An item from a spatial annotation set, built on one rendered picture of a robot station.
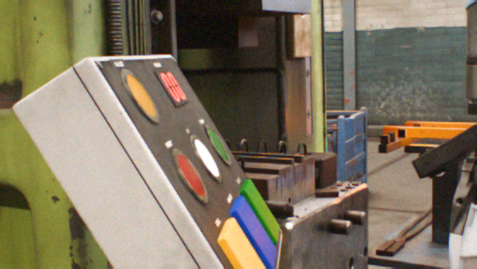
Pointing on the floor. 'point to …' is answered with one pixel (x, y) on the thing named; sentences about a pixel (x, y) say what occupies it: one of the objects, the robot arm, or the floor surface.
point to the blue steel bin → (348, 143)
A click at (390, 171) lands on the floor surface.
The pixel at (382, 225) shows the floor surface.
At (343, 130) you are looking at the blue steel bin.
